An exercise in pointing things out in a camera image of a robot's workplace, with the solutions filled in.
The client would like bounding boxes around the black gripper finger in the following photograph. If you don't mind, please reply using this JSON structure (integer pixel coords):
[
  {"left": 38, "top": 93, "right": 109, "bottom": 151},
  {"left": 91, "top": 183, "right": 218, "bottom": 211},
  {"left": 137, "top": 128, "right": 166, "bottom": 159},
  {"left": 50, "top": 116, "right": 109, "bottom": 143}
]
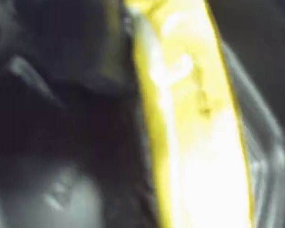
[
  {"left": 205, "top": 0, "right": 285, "bottom": 228},
  {"left": 95, "top": 0, "right": 143, "bottom": 96}
]

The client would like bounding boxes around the black square bowl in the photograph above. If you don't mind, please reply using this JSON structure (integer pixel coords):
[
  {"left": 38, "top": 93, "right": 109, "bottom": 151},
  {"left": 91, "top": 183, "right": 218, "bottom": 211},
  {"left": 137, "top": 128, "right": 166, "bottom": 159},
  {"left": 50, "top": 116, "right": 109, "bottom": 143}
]
[{"left": 0, "top": 0, "right": 162, "bottom": 228}]

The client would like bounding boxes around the yellow instant coffee stick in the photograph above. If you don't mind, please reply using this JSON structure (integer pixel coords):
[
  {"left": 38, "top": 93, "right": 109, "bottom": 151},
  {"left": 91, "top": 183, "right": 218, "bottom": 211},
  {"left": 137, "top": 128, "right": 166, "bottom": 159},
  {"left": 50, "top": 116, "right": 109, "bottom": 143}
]
[{"left": 124, "top": 0, "right": 256, "bottom": 228}]

